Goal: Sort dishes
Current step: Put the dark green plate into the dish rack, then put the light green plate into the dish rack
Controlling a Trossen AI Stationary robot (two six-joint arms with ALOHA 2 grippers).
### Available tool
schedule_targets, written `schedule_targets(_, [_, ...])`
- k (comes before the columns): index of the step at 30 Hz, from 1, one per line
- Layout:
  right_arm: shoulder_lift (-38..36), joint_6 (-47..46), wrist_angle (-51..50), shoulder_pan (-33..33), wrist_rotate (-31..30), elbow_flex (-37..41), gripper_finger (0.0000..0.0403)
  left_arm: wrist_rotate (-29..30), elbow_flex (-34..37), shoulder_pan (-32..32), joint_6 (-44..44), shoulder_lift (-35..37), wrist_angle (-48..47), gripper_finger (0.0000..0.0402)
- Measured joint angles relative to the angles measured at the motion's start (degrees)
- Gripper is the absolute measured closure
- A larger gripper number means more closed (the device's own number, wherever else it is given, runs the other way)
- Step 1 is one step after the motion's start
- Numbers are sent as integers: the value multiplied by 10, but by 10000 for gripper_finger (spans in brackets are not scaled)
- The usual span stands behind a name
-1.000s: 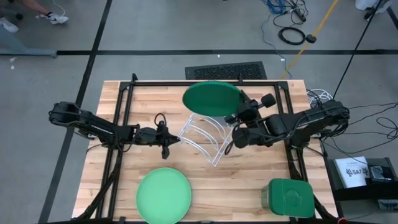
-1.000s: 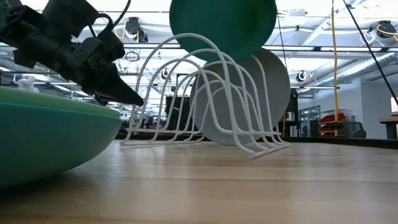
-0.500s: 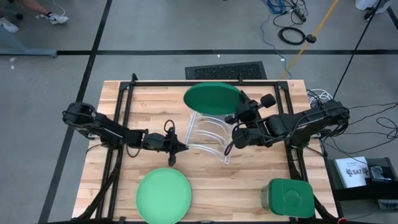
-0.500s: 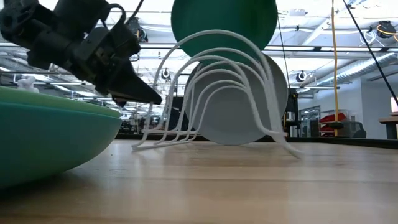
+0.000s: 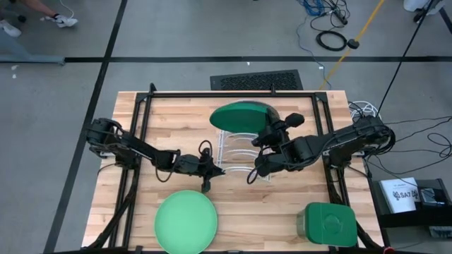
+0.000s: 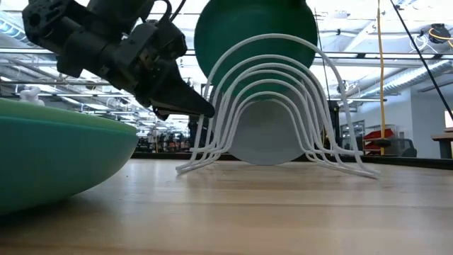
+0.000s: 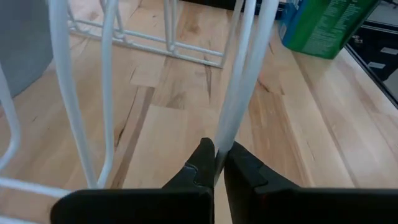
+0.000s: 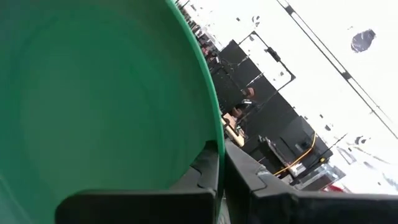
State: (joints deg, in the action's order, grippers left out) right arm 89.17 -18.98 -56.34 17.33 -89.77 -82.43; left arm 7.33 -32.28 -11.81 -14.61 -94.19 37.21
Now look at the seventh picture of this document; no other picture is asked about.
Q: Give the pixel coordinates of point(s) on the green-lidded detergent tub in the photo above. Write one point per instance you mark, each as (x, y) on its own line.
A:
(323, 28)

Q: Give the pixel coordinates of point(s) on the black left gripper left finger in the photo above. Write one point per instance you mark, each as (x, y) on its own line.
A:
(140, 205)

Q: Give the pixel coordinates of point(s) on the grey plate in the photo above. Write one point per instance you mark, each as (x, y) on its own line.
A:
(25, 37)

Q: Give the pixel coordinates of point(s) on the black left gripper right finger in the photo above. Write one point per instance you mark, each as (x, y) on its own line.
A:
(280, 205)

